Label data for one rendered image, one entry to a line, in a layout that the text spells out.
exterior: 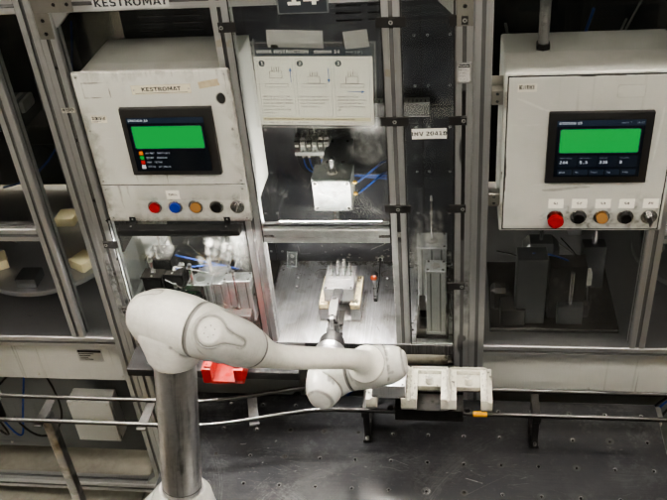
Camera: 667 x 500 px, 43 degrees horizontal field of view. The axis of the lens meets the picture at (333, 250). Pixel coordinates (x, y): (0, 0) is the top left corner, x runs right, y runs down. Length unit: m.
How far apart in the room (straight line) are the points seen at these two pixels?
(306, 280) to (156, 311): 1.06
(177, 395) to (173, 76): 0.80
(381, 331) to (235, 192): 0.67
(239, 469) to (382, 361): 0.63
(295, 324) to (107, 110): 0.91
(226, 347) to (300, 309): 0.99
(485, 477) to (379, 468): 0.31
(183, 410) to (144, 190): 0.68
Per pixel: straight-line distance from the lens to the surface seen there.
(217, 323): 1.84
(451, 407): 2.53
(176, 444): 2.14
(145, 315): 1.97
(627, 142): 2.24
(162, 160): 2.36
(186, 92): 2.26
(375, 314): 2.76
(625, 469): 2.67
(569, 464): 2.65
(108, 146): 2.41
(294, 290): 2.89
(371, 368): 2.27
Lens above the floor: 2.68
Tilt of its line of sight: 35 degrees down
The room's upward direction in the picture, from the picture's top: 5 degrees counter-clockwise
